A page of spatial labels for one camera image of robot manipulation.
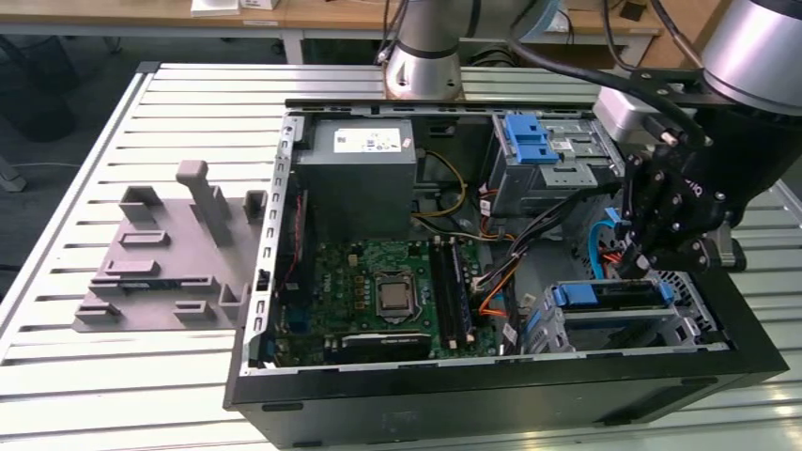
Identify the metal disk bay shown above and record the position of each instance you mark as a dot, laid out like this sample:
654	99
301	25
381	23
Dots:
626	314

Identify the grey metal foot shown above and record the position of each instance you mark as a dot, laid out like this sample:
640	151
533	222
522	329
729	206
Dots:
11	176

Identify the grey power supply unit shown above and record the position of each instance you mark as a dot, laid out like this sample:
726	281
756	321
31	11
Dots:
357	197

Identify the grey parts rack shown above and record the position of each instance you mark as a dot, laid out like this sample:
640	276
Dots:
175	244

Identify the large white box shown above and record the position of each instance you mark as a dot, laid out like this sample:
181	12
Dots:
215	7

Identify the hard disk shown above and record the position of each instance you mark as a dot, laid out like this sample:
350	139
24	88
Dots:
573	295

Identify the silver CPU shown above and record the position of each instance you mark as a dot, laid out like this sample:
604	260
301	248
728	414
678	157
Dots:
395	298

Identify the black graphics card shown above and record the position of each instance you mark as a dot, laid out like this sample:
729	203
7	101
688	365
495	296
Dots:
382	346

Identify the green motherboard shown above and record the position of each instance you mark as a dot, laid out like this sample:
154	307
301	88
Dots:
351	263

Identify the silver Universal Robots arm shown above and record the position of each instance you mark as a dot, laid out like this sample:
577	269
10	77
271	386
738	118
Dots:
426	70

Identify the black desk device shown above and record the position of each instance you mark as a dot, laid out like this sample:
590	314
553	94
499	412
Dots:
634	11

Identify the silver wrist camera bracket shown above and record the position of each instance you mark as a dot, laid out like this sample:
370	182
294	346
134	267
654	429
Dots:
732	249

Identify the black RAM stick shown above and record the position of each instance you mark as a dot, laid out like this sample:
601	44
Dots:
446	300

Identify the blue plastic drive latch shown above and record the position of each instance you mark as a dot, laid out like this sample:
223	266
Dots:
526	136

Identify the small white box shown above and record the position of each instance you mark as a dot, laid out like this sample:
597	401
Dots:
261	4

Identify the wooden cabinet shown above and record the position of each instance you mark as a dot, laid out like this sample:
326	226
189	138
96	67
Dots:
696	11

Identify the black PC case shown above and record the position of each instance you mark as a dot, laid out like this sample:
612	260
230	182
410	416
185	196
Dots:
438	413

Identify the CPU socket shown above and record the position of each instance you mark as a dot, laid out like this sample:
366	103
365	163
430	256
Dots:
397	320

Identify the metal drive cage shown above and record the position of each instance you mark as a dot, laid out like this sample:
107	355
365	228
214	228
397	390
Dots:
563	176

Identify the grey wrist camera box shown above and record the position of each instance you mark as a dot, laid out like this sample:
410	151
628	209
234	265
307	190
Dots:
626	115

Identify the wooden desk white legs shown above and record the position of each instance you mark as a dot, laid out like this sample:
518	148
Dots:
314	14

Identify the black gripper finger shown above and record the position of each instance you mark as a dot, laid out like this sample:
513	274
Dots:
652	206
689	256

